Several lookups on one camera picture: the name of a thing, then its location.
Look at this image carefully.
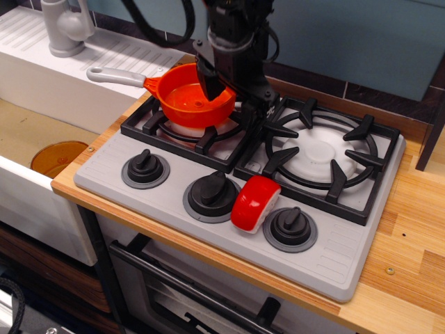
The grey toy stove top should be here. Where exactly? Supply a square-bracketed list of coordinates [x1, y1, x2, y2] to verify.
[72, 81, 407, 303]

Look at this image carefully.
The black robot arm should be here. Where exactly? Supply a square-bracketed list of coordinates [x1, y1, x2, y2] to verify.
[193, 1, 280, 129]

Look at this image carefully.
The red white toy sushi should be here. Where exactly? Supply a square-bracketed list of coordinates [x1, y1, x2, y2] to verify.
[231, 175, 281, 234]

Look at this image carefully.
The orange translucent lid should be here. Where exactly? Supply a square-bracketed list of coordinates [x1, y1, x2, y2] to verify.
[31, 141, 88, 179]

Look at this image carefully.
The black middle stove knob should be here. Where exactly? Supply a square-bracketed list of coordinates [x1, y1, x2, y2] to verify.
[183, 171, 241, 224]

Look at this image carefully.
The grey toy faucet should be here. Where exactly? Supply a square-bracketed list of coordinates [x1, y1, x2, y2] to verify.
[40, 0, 95, 58]

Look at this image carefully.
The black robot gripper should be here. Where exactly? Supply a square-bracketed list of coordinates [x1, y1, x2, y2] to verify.
[193, 31, 279, 146]

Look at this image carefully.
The black right stove knob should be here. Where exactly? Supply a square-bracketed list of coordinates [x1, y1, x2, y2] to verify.
[262, 207, 318, 253]

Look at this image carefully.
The white right burner cap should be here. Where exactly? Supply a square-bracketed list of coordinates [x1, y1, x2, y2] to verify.
[282, 127, 357, 183]

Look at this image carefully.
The orange toy saucepan grey handle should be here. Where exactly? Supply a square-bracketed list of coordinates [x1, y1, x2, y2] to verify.
[86, 63, 236, 128]

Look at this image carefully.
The black stove knob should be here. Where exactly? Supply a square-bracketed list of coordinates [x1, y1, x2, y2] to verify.
[262, 207, 318, 253]
[121, 149, 170, 190]
[183, 171, 241, 224]

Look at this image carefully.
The toy oven door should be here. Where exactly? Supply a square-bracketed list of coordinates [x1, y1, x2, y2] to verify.
[108, 234, 345, 333]

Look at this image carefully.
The white toy sink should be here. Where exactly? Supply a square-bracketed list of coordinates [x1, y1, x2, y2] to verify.
[1, 4, 183, 266]

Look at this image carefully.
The black braided cable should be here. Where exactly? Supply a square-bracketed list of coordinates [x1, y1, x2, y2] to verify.
[0, 277, 26, 334]

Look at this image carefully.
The black left stove knob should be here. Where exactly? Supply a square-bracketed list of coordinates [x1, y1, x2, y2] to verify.
[121, 149, 170, 190]

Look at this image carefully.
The black right burner grate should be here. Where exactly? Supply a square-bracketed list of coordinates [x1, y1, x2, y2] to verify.
[234, 97, 405, 225]

